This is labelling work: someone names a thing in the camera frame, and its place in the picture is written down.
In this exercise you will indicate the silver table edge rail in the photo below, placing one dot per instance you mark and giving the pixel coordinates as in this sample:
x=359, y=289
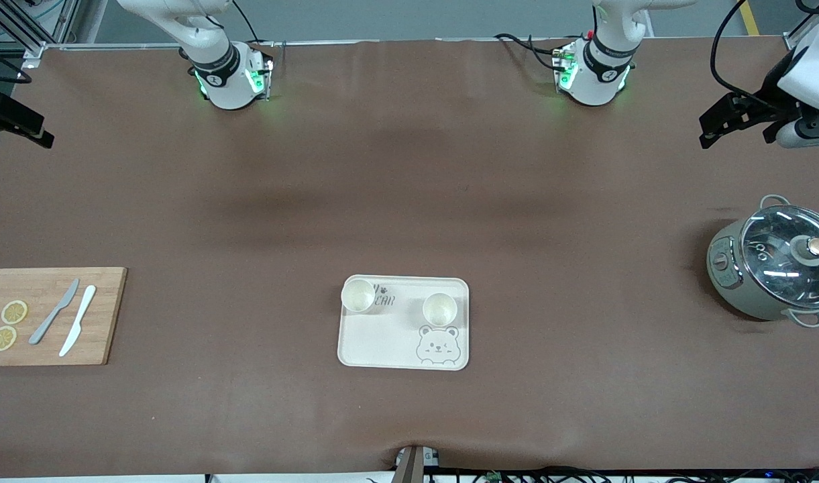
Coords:
x=382, y=41

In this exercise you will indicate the grey plastic knife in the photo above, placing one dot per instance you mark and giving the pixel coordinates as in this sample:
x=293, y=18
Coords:
x=64, y=300

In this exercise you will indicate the grey-green cooking pot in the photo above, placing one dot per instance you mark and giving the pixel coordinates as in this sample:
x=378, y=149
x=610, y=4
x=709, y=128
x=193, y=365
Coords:
x=724, y=288

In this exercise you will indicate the grey metal bracket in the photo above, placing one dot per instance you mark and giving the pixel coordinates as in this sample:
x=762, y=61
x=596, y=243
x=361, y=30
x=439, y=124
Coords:
x=412, y=464

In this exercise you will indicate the wooden cutting board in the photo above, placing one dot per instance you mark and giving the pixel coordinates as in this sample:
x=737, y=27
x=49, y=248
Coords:
x=107, y=335

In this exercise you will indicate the cream tray with bear print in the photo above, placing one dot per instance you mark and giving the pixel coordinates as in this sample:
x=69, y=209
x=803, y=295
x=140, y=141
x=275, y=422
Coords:
x=382, y=342

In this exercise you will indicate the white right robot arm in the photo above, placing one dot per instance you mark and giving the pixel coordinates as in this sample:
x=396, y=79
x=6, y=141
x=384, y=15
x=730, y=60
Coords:
x=225, y=80

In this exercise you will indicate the white plastic knife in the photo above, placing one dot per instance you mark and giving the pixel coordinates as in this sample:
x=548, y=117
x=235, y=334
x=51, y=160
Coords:
x=79, y=315

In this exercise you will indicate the aluminium frame post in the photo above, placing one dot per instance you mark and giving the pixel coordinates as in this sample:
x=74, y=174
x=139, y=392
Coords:
x=795, y=41
x=37, y=54

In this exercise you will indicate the lemon slice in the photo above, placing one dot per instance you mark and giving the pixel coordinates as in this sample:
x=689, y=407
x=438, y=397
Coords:
x=3, y=338
x=14, y=312

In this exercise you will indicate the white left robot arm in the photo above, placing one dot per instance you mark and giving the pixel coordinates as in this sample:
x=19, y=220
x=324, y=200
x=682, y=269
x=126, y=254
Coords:
x=597, y=80

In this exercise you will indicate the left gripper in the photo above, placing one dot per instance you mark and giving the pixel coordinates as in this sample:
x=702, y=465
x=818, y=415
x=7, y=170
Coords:
x=769, y=96

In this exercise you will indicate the brown table cover mat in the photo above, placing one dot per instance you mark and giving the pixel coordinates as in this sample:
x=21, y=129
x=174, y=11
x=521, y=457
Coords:
x=409, y=168

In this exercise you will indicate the white plastic cup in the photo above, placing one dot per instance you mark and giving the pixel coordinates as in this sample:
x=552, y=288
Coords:
x=358, y=296
x=440, y=309

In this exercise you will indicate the glass pot lid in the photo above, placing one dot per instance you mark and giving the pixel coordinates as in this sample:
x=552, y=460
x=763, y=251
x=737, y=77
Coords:
x=771, y=248

